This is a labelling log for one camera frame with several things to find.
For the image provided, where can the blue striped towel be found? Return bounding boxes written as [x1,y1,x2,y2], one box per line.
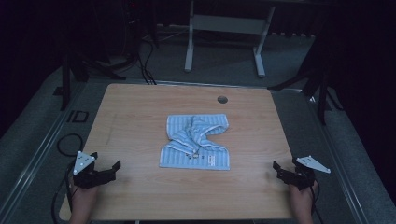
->
[159,113,232,172]

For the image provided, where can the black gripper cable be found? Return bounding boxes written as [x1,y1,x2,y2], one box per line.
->
[50,166,78,224]
[309,178,326,224]

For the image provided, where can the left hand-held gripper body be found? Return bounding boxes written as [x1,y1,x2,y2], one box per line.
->
[72,150,117,189]

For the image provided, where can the black cables on floor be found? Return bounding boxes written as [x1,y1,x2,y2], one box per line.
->
[136,39,158,86]

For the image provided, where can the metal floor rail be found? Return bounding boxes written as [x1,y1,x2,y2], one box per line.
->
[303,90,373,224]
[0,81,90,224]

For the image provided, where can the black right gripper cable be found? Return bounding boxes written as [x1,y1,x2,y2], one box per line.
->
[309,178,326,224]

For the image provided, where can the black metal stand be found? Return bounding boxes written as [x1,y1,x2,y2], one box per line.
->
[267,36,345,126]
[53,50,127,112]

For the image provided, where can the person's left hand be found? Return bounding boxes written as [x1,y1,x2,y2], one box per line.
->
[69,181,99,208]

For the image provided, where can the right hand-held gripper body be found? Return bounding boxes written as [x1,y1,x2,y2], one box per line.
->
[278,155,332,191]

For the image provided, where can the black looped floor cable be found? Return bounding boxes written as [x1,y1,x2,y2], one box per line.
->
[56,133,84,158]

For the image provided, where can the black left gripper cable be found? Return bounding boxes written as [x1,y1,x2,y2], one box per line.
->
[50,166,78,224]

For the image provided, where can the white desk frame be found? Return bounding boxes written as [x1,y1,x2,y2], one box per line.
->
[184,0,276,78]

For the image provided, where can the dark equipment tower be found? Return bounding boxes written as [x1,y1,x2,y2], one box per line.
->
[120,0,161,49]

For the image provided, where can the person's right hand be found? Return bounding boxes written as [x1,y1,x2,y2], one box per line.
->
[288,180,319,208]

